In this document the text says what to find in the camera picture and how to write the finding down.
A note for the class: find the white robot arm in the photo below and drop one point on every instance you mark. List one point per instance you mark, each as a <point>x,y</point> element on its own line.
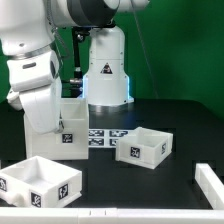
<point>27,34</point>

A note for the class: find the white drawer with knob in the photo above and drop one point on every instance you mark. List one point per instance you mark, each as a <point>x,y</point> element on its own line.
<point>40,183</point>

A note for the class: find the white right fence rail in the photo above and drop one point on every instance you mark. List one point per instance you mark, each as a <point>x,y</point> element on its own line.
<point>211,185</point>

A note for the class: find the black camera stand pole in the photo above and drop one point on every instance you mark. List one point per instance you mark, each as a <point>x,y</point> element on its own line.
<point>78,36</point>

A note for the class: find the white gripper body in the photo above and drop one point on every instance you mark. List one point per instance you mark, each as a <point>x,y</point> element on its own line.
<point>41,106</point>

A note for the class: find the white drawer without knob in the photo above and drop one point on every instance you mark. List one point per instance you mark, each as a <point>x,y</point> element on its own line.
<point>144,147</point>

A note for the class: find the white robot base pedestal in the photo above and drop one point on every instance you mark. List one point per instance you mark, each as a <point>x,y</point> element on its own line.
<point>106,86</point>

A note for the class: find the fiducial marker sheet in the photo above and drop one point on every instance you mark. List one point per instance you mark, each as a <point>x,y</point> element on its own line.
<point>105,138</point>

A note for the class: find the white drawer cabinet box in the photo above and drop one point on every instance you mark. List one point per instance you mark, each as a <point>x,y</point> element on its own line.
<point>71,143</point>

